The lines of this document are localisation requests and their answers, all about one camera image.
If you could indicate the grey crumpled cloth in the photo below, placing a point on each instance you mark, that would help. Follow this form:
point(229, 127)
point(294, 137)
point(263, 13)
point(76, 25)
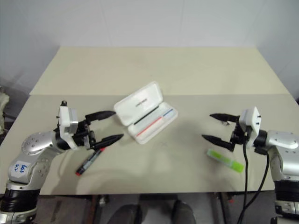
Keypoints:
point(3, 102)

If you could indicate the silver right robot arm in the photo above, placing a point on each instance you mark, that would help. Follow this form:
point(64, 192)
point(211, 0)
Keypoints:
point(280, 158)

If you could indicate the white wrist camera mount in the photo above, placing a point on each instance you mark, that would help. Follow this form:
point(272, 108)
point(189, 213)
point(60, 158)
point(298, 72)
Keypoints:
point(66, 126)
point(251, 123)

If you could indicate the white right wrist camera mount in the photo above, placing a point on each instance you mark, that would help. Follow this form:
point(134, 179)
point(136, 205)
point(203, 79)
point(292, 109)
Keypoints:
point(251, 123)

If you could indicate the dark rounded right foot shape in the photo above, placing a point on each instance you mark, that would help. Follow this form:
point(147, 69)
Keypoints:
point(184, 212)

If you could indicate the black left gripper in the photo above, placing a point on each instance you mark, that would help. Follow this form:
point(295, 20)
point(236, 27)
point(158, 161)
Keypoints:
point(84, 135)

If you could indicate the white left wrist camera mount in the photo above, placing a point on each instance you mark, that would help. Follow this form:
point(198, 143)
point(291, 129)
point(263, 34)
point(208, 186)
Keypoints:
point(66, 126)

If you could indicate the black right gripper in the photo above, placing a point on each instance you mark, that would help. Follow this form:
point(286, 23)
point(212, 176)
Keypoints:
point(238, 135)

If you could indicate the green highlighter pen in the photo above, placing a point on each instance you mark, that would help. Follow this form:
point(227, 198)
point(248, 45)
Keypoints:
point(224, 160)

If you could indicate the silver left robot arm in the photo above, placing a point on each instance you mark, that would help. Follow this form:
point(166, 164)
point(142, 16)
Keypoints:
point(35, 151)

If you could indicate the white open pencil case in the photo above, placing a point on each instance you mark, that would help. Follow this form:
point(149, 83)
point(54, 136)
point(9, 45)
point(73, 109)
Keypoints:
point(146, 112)

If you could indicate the black red marker pen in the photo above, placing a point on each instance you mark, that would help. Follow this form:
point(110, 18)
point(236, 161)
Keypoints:
point(90, 161)

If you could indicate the metal table leg frame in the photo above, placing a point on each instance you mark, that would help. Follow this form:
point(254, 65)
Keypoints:
point(98, 205)

